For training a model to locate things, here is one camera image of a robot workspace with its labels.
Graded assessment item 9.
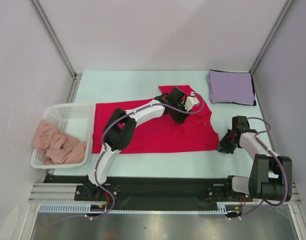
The folded purple t shirt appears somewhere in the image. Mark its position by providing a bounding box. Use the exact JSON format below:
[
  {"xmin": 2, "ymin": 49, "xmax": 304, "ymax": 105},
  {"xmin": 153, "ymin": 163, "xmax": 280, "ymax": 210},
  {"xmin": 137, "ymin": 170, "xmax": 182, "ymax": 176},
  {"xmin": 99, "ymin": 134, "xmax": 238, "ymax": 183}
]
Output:
[{"xmin": 207, "ymin": 70, "xmax": 254, "ymax": 106}]

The left aluminium frame post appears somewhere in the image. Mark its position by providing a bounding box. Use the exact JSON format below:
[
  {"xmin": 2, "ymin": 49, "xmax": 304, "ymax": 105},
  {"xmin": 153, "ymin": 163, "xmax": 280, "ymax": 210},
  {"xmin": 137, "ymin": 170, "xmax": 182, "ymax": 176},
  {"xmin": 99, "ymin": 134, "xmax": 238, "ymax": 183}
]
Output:
[{"xmin": 29, "ymin": 0, "xmax": 77, "ymax": 78}]

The aluminium rail front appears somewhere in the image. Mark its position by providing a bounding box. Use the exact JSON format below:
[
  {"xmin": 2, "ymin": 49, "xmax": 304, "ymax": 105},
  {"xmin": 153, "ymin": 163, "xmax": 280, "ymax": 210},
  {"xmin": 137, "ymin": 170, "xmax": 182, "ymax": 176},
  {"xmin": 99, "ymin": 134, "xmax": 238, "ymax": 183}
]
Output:
[{"xmin": 27, "ymin": 182, "xmax": 302, "ymax": 205}]

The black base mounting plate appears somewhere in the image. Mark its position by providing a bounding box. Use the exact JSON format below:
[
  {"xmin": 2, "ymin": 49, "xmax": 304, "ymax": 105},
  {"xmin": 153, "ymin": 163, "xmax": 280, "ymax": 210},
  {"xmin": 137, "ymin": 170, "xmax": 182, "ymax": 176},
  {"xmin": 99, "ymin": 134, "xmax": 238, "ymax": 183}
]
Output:
[{"xmin": 43, "ymin": 174, "xmax": 252, "ymax": 212}]

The pink t shirt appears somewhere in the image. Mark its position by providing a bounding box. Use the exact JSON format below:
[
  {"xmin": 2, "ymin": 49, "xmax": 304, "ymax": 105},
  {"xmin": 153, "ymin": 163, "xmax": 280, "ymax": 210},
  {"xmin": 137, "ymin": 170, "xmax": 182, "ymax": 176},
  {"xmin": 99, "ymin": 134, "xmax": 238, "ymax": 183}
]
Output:
[{"xmin": 32, "ymin": 120, "xmax": 87, "ymax": 165}]

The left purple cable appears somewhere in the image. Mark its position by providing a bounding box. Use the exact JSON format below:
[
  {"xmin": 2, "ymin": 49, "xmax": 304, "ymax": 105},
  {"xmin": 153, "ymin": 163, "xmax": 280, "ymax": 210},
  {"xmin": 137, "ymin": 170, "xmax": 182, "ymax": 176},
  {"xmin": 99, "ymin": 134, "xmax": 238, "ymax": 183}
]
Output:
[{"xmin": 49, "ymin": 92, "xmax": 205, "ymax": 225}]

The right aluminium frame post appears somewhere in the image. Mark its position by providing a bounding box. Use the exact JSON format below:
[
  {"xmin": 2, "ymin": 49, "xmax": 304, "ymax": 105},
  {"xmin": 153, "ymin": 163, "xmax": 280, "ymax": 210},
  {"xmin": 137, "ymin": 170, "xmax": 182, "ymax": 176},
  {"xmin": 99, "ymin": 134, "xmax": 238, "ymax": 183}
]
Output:
[{"xmin": 249, "ymin": 0, "xmax": 296, "ymax": 75}]

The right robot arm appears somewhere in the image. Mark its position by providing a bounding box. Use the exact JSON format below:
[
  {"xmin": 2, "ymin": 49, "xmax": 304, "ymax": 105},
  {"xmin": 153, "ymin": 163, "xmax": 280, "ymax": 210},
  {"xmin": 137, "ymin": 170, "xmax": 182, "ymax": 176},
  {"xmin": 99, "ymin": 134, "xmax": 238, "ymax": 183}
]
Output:
[{"xmin": 217, "ymin": 115, "xmax": 293, "ymax": 206}]

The white slotted cable duct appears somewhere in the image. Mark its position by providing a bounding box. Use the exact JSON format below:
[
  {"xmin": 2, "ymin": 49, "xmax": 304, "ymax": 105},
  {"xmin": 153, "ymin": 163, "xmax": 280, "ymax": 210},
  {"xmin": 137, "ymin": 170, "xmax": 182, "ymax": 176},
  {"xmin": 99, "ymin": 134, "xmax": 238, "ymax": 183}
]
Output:
[{"xmin": 39, "ymin": 203, "xmax": 241, "ymax": 215}]

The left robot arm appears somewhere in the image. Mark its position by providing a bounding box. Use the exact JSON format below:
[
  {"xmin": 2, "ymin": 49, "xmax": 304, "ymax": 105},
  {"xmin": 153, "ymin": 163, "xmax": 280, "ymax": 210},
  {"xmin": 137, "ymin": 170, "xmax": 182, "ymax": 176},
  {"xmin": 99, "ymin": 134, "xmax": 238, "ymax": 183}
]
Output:
[{"xmin": 84, "ymin": 87, "xmax": 200, "ymax": 200}]

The white plastic laundry basket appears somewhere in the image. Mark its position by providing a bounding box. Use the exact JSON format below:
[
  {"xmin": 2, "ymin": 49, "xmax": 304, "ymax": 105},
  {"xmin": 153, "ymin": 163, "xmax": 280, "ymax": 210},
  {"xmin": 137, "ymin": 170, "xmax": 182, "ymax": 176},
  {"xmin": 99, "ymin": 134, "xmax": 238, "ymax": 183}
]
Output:
[{"xmin": 30, "ymin": 103, "xmax": 94, "ymax": 169}]

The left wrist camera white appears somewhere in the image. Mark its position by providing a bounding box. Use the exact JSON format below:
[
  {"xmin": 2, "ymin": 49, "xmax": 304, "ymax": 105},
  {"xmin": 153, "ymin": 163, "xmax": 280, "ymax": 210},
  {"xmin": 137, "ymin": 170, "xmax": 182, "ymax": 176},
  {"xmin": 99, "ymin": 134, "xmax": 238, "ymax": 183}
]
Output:
[{"xmin": 184, "ymin": 91, "xmax": 200, "ymax": 112}]

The aluminium frame post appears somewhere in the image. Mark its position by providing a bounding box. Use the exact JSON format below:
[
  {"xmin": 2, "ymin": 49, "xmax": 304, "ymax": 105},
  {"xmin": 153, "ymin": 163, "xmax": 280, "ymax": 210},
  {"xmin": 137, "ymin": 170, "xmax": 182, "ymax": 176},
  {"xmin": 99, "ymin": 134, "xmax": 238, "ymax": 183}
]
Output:
[
  {"xmin": 29, "ymin": 0, "xmax": 77, "ymax": 78},
  {"xmin": 249, "ymin": 0, "xmax": 296, "ymax": 75}
]

